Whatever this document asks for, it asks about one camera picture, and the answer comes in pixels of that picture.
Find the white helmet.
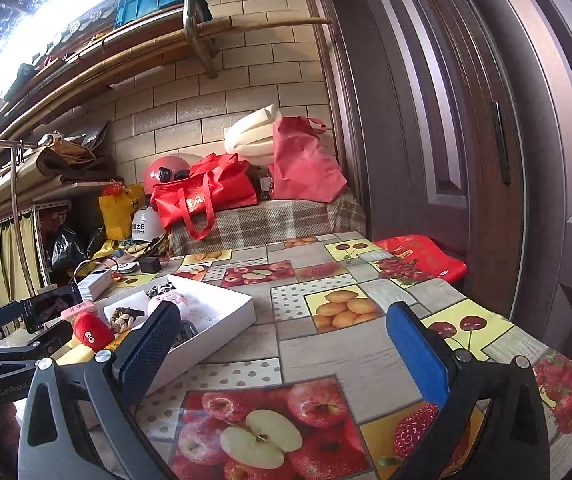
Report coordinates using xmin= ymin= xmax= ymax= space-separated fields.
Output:
xmin=131 ymin=206 xmax=166 ymax=243

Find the black plastic bag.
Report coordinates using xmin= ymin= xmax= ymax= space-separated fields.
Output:
xmin=51 ymin=226 xmax=106 ymax=273

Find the black charger block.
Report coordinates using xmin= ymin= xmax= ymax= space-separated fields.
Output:
xmin=137 ymin=257 xmax=161 ymax=274

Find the red helmet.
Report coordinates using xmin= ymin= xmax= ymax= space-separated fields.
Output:
xmin=143 ymin=154 xmax=190 ymax=195

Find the metal shelf rack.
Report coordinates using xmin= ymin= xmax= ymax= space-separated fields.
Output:
xmin=0 ymin=140 xmax=119 ymax=307

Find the grey blue scrunchie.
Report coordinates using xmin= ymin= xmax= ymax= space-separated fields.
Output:
xmin=173 ymin=321 xmax=198 ymax=348

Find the plaid cloth covered bench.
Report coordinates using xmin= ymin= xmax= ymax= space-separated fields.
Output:
xmin=169 ymin=192 xmax=366 ymax=255

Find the red tote bag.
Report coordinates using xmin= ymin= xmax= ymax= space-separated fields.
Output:
xmin=150 ymin=154 xmax=258 ymax=240

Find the red printed plastic bag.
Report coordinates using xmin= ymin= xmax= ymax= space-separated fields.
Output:
xmin=375 ymin=235 xmax=467 ymax=287

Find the fruit pattern tablecloth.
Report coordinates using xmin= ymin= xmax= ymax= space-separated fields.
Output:
xmin=103 ymin=232 xmax=572 ymax=479

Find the yellow shopping bag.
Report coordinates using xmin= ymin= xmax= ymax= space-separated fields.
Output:
xmin=98 ymin=181 xmax=145 ymax=242

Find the white power bank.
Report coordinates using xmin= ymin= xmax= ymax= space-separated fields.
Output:
xmin=78 ymin=269 xmax=114 ymax=302

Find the white foam roll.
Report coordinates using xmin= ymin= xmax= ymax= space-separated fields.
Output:
xmin=224 ymin=104 xmax=282 ymax=167

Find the red fabric bag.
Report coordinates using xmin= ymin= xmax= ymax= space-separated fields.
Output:
xmin=269 ymin=116 xmax=347 ymax=204

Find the cow pattern fabric pouch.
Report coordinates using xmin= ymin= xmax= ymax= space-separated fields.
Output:
xmin=146 ymin=282 xmax=175 ymax=299

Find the dark wooden door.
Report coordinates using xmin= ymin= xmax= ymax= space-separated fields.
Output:
xmin=310 ymin=0 xmax=572 ymax=356

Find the white shallow cardboard box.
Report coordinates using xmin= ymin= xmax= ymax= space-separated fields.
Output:
xmin=96 ymin=275 xmax=256 ymax=393

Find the clear pink plastic case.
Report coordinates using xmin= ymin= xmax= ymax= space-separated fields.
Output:
xmin=60 ymin=301 xmax=96 ymax=320

